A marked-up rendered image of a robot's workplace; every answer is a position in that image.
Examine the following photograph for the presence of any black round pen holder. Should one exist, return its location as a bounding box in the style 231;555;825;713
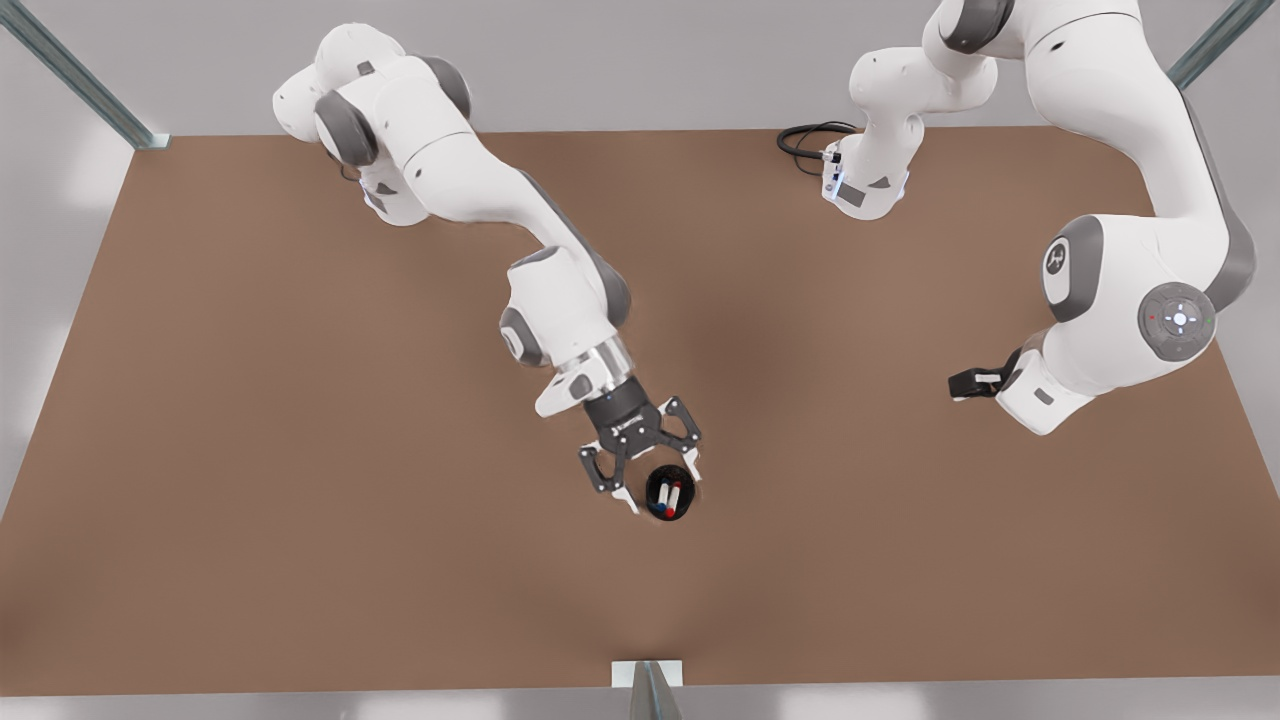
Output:
644;464;699;525

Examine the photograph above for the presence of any silver frame post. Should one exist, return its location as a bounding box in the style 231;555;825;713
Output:
0;0;170;151
611;659;686;720
1167;0;1277;91

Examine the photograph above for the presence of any black cable loop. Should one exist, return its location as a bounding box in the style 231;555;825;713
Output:
777;121;862;177

